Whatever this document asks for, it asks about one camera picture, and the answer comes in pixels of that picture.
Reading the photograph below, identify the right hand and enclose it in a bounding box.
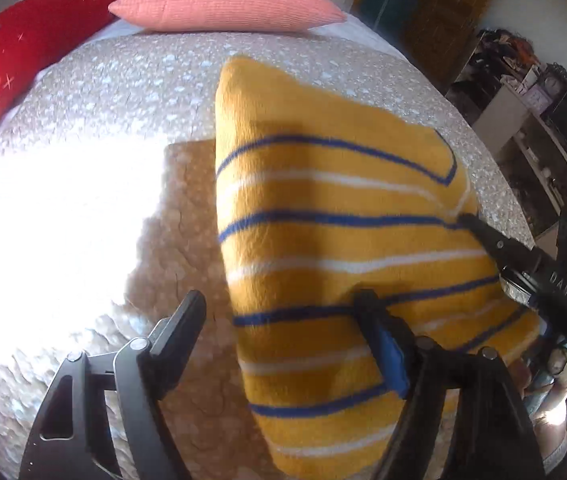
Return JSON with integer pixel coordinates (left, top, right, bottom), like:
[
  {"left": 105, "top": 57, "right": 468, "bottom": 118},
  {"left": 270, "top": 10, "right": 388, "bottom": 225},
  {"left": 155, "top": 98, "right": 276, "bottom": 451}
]
[{"left": 509, "top": 337, "right": 567, "bottom": 477}]

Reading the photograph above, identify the pink ribbed cushion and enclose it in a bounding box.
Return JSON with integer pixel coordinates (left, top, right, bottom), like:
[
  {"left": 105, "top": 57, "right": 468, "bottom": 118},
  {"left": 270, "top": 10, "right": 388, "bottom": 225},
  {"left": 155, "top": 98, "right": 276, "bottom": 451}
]
[{"left": 108, "top": 0, "right": 346, "bottom": 32}]

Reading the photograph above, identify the cluttered shelf unit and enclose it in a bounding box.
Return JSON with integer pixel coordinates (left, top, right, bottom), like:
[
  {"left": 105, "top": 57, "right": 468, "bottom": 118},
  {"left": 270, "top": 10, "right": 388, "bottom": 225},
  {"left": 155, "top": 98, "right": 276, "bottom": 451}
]
[{"left": 446, "top": 28, "right": 567, "bottom": 243}]

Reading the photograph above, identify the red embroidered pillow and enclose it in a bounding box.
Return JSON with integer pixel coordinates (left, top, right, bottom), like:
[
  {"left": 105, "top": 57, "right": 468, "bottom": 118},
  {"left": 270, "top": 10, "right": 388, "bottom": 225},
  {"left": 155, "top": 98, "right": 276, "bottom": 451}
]
[{"left": 0, "top": 0, "right": 115, "bottom": 119}]

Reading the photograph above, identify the brown wooden door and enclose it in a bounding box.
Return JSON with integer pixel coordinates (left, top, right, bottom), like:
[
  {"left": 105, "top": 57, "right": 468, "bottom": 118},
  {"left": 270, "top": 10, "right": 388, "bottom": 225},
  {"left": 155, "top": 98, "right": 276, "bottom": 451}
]
[{"left": 353, "top": 0, "right": 492, "bottom": 91}]

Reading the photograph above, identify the beige heart pattern quilt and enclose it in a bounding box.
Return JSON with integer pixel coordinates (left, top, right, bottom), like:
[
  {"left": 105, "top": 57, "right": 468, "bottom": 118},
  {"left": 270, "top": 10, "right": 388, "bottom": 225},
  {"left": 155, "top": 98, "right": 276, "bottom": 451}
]
[{"left": 0, "top": 32, "right": 533, "bottom": 479}]

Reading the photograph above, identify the yellow striped knit sweater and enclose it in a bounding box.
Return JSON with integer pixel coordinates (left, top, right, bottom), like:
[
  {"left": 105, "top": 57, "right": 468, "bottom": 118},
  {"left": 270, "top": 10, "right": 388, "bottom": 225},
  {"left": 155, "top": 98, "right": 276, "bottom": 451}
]
[{"left": 215, "top": 58, "right": 539, "bottom": 479}]

